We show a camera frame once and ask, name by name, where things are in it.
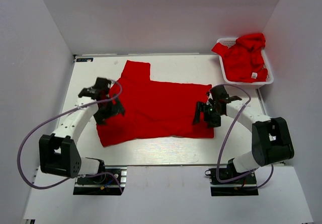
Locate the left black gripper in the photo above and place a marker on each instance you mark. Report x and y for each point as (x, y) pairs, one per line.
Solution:
(116, 108)

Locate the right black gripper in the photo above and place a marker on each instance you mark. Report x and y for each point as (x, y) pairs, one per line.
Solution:
(213, 122)

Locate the red t shirt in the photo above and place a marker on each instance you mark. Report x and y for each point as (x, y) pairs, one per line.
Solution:
(153, 109)

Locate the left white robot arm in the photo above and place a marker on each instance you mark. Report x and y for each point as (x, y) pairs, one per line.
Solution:
(58, 151)

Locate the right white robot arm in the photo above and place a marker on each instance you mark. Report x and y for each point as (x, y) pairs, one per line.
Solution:
(271, 141)

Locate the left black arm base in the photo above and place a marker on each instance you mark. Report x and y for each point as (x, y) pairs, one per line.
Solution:
(104, 185)

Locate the red t shirts in basket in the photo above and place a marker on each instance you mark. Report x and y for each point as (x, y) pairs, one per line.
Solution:
(243, 62)

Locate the blue table label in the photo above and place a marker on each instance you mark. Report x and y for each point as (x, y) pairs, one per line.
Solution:
(84, 59)

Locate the white plastic basket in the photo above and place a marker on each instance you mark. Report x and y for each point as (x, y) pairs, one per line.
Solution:
(229, 42)

